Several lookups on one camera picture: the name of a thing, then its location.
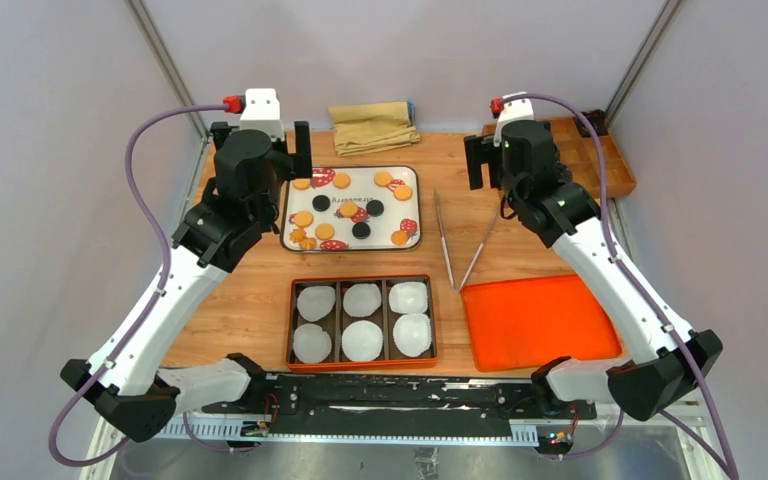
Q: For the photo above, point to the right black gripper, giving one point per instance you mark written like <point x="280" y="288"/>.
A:
<point x="481" y="150"/>

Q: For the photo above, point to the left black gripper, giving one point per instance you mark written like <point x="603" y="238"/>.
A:
<point x="296" y="164"/>

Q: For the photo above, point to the black sandwich cookie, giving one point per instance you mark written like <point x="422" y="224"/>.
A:
<point x="361" y="230"/>
<point x="375" y="208"/>
<point x="321" y="203"/>

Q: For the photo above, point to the orange compartment cookie box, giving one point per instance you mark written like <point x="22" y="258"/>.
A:
<point x="337" y="321"/>

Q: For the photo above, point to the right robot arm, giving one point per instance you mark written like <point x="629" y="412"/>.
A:
<point x="666" y="357"/>

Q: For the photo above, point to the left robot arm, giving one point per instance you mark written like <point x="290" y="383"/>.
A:
<point x="124" y="380"/>

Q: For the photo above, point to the folded beige cloth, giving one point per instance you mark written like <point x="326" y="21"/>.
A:
<point x="370" y="128"/>

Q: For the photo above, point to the flower shaped butter cookie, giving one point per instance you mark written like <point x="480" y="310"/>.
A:
<point x="308" y="243"/>
<point x="298" y="235"/>

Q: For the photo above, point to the strawberry print white tray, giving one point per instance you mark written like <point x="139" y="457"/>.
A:
<point x="398" y="215"/>

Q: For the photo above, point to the wooden compartment organizer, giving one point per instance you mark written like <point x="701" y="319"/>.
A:
<point x="578" y="153"/>

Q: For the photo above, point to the black patterned cupcake liners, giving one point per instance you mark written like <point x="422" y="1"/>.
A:
<point x="597" y="119"/>

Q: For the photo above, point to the white paper cupcake liner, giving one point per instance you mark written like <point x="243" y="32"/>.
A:
<point x="362" y="341"/>
<point x="412" y="334"/>
<point x="408" y="297"/>
<point x="315" y="302"/>
<point x="311" y="344"/>
<point x="362" y="300"/>

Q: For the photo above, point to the orange box lid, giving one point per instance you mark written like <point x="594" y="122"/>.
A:
<point x="526" y="323"/>

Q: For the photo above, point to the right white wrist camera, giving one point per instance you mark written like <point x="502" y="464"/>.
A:
<point x="510" y="108"/>

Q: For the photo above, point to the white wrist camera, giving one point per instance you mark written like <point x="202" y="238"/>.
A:
<point x="262" y="112"/>
<point x="510" y="108"/>

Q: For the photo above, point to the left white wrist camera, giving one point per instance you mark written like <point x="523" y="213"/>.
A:
<point x="262" y="112"/>

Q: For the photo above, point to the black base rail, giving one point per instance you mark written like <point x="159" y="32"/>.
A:
<point x="409" y="407"/>

